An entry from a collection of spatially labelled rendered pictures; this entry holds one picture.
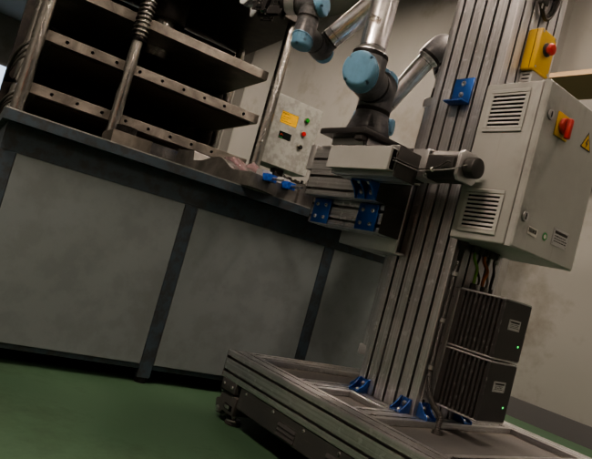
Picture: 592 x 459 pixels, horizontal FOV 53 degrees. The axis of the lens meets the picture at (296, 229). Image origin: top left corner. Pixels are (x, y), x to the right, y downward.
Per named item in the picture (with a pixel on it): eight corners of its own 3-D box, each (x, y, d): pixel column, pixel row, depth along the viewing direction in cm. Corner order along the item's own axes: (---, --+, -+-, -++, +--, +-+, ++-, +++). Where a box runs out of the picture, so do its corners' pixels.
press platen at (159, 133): (244, 168, 319) (247, 159, 319) (29, 92, 265) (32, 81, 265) (197, 168, 383) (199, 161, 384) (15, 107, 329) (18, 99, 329)
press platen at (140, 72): (257, 124, 321) (259, 115, 321) (45, 39, 266) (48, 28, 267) (207, 132, 385) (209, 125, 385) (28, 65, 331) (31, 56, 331)
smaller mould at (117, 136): (148, 159, 225) (152, 141, 226) (108, 147, 218) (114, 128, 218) (134, 160, 243) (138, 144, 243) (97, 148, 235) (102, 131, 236)
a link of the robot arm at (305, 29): (319, 57, 207) (326, 28, 208) (305, 43, 198) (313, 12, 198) (299, 56, 211) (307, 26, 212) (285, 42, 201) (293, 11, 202)
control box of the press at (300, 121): (258, 358, 336) (326, 111, 345) (210, 349, 322) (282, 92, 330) (242, 348, 355) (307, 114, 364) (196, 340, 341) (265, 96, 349)
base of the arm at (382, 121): (396, 146, 199) (403, 117, 200) (365, 130, 190) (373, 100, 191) (365, 145, 212) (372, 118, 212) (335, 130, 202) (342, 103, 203)
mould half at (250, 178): (293, 203, 239) (301, 177, 240) (248, 185, 220) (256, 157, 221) (216, 189, 273) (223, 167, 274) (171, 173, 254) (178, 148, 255)
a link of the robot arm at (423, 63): (461, 35, 233) (375, 127, 239) (463, 46, 243) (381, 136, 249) (439, 18, 237) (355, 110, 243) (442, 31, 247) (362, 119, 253)
